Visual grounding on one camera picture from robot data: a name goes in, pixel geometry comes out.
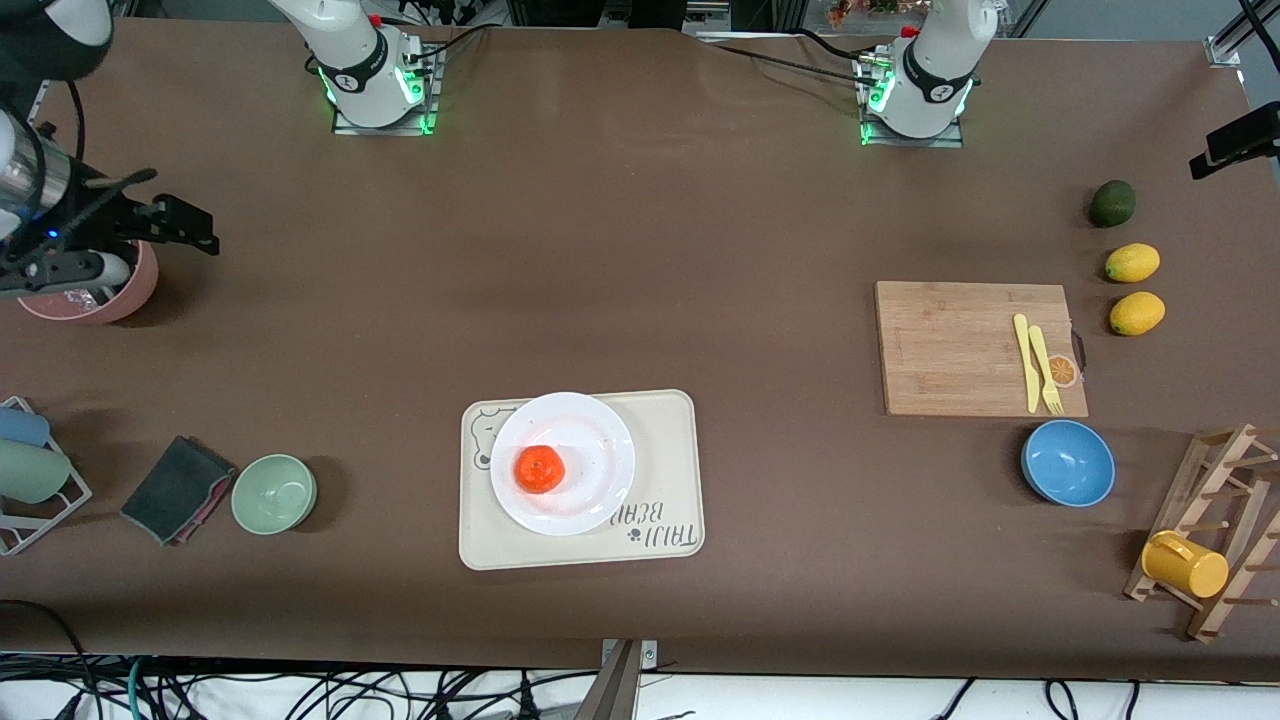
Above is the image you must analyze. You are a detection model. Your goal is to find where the dark grey folded cloth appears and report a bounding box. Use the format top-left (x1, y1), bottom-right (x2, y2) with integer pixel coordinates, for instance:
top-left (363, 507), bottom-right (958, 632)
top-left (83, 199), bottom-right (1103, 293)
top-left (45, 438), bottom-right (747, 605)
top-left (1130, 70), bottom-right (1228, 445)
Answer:
top-left (120, 435), bottom-right (238, 547)

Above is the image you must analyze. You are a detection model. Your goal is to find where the yellow lemon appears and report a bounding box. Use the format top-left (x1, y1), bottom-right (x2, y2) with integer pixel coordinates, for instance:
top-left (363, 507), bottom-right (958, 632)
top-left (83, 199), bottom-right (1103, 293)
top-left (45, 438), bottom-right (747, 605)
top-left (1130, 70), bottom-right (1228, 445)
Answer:
top-left (1105, 243), bottom-right (1162, 284)
top-left (1109, 291), bottom-right (1167, 337)

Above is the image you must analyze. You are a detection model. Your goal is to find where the wooden peg rack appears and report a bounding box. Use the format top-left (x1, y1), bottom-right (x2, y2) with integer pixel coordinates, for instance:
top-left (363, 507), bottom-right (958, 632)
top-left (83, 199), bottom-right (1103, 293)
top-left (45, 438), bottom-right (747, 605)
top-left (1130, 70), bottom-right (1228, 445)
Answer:
top-left (1124, 423), bottom-right (1280, 643)

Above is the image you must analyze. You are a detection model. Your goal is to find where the white round plate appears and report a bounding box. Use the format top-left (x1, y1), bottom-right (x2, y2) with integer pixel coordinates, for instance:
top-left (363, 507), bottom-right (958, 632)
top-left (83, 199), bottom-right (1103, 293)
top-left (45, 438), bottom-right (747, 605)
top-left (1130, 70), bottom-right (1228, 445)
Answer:
top-left (489, 391), bottom-right (637, 537)

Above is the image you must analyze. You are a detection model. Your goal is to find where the yellow plastic knife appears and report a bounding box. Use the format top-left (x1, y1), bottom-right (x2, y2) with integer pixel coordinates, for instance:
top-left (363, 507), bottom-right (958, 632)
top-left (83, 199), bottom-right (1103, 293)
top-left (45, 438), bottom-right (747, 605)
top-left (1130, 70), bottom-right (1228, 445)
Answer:
top-left (1013, 313), bottom-right (1042, 414)

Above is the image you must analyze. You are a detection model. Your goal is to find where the orange fruit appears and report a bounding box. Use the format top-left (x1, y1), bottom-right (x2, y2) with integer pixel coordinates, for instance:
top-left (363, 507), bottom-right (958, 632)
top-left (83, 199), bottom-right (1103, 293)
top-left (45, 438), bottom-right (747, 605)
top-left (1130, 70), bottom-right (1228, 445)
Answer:
top-left (514, 445), bottom-right (567, 495)

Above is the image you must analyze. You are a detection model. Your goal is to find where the black base cable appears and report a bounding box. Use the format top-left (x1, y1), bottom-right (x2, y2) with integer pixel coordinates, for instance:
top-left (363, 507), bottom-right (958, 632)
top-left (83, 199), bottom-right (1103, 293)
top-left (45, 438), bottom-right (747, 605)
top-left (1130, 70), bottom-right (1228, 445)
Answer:
top-left (400, 22), bottom-right (493, 63)
top-left (712, 42), bottom-right (881, 86)

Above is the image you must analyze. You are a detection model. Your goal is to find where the pale green cup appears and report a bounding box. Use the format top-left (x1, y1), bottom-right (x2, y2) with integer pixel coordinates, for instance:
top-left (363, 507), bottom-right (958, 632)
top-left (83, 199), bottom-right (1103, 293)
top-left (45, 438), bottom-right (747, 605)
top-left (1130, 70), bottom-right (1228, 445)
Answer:
top-left (0, 440), bottom-right (73, 505)

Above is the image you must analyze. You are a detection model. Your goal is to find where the black left base cable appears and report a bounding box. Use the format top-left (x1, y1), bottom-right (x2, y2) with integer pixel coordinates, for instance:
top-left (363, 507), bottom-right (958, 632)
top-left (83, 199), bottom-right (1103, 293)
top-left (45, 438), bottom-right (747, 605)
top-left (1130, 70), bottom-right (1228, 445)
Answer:
top-left (712, 42), bottom-right (881, 86)

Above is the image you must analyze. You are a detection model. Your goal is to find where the cream tray with bear print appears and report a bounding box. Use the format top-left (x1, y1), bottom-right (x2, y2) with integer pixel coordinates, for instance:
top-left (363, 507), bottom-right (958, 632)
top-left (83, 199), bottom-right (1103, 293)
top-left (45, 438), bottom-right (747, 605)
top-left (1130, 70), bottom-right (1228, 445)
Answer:
top-left (458, 389), bottom-right (706, 571)

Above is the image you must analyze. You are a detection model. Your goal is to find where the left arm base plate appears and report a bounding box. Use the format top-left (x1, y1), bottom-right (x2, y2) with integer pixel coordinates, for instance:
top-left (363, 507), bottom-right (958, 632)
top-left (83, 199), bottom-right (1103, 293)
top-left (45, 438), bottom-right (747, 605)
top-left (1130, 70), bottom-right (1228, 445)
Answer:
top-left (858, 55), bottom-right (966, 149)

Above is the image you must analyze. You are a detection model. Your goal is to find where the wooden cutting board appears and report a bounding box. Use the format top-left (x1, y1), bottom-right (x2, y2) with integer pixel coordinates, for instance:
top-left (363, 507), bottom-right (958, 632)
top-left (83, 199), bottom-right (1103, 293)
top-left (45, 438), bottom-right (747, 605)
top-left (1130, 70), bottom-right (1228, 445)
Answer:
top-left (875, 281), bottom-right (1090, 419)

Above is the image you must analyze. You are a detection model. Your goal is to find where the yellow plastic cup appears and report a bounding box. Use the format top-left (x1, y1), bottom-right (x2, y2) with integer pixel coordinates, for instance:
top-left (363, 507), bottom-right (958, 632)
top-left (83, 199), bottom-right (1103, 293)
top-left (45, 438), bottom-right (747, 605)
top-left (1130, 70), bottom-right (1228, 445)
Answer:
top-left (1141, 530), bottom-right (1230, 600)

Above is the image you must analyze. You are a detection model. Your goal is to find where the aluminium frame bar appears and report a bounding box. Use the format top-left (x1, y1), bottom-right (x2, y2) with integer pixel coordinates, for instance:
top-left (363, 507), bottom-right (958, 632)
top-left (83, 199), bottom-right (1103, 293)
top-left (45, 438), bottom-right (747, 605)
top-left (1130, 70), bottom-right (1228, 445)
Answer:
top-left (1205, 0), bottom-right (1280, 69)

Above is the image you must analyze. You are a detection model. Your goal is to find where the light blue cup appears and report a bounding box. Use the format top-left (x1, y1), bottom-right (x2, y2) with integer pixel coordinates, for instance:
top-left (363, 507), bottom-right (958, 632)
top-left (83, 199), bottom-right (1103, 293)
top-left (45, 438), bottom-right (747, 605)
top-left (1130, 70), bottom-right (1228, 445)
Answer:
top-left (0, 407), bottom-right (51, 448)

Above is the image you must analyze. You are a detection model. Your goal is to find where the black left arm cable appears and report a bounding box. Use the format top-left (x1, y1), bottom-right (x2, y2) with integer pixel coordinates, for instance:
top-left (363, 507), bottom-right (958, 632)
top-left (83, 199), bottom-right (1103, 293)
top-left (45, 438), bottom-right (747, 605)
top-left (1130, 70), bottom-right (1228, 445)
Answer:
top-left (1240, 0), bottom-right (1280, 49)

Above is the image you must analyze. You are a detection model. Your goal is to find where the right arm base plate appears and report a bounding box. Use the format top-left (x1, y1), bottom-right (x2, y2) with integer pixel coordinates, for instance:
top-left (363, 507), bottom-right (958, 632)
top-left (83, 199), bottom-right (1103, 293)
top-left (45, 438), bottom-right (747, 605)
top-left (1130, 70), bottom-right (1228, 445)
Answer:
top-left (332, 45), bottom-right (441, 136)

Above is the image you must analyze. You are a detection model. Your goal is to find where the light green bowl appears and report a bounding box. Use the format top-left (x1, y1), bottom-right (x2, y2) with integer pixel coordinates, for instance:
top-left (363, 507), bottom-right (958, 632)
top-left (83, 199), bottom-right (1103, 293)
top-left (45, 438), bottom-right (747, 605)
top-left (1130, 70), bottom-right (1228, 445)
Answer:
top-left (231, 454), bottom-right (318, 536)

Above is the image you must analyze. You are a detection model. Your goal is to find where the yellow plastic fork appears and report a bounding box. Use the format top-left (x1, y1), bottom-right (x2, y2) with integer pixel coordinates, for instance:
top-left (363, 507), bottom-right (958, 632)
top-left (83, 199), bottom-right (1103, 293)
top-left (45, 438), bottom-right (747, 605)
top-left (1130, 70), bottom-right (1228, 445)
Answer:
top-left (1028, 325), bottom-right (1065, 416)

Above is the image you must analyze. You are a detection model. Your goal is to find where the black right base cable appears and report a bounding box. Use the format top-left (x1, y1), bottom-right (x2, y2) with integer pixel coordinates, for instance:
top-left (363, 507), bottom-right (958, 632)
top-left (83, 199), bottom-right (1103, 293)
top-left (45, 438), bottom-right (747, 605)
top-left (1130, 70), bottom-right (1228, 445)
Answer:
top-left (400, 22), bottom-right (493, 63)

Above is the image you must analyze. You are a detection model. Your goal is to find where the blue bowl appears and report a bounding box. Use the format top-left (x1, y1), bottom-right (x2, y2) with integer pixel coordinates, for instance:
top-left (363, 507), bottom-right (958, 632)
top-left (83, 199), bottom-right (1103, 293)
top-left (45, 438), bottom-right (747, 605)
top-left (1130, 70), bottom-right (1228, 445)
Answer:
top-left (1021, 419), bottom-right (1117, 508)

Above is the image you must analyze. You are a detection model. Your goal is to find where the pink bowl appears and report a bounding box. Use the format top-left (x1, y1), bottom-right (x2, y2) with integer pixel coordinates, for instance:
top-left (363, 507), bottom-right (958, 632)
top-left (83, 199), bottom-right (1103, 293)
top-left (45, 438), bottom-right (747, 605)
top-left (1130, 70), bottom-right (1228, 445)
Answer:
top-left (18, 240), bottom-right (159, 325)

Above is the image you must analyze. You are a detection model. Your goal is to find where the dark green avocado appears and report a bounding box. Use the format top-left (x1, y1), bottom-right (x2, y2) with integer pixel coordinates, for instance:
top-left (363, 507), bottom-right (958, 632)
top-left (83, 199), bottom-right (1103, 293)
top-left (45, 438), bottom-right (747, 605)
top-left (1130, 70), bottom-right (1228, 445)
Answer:
top-left (1090, 180), bottom-right (1137, 228)

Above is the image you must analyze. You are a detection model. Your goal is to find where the white wire rack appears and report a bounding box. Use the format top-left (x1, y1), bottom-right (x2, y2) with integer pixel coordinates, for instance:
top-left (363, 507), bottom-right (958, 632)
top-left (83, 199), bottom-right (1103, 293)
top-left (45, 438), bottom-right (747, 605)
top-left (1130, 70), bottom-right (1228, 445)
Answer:
top-left (0, 396), bottom-right (93, 557)

